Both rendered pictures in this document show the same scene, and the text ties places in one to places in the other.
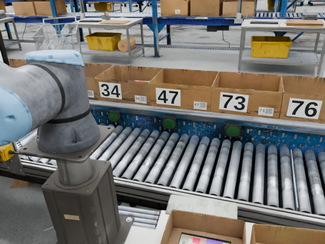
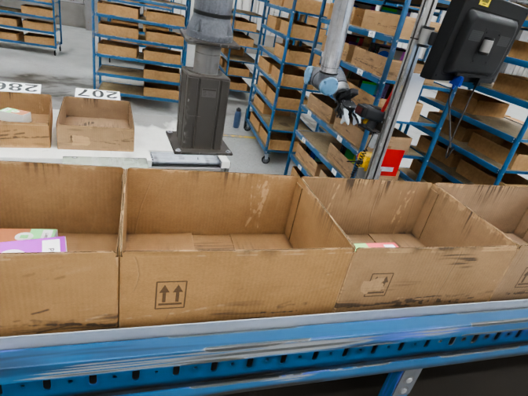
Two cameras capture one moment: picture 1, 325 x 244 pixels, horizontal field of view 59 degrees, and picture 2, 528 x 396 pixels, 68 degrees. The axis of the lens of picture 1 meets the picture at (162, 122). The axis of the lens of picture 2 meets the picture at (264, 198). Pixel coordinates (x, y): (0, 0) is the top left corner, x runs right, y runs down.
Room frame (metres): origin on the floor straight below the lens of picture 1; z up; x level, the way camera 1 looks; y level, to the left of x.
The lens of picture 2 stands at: (2.30, -0.54, 1.41)
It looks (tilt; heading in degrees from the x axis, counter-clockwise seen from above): 27 degrees down; 140
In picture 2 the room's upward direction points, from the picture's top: 12 degrees clockwise
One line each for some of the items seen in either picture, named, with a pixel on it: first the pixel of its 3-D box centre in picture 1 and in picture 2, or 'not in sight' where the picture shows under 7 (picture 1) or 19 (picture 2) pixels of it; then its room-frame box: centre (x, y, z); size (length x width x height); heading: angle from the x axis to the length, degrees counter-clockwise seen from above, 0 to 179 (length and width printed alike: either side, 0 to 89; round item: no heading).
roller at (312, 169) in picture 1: (315, 181); not in sight; (1.08, -0.73, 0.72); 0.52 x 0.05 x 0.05; 160
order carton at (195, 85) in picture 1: (185, 88); (225, 240); (1.77, -0.16, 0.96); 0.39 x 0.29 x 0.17; 70
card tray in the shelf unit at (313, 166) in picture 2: not in sight; (323, 159); (0.41, 1.58, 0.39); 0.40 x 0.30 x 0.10; 161
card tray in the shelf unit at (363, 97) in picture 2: not in sight; (379, 100); (0.86, 1.41, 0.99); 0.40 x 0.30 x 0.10; 157
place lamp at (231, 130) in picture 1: (232, 131); not in sight; (1.45, -0.41, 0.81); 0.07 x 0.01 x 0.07; 70
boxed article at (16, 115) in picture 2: not in sight; (15, 116); (0.44, -0.39, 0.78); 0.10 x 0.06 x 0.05; 50
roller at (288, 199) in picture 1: (286, 176); not in sight; (1.13, -0.61, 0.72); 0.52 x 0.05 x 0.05; 160
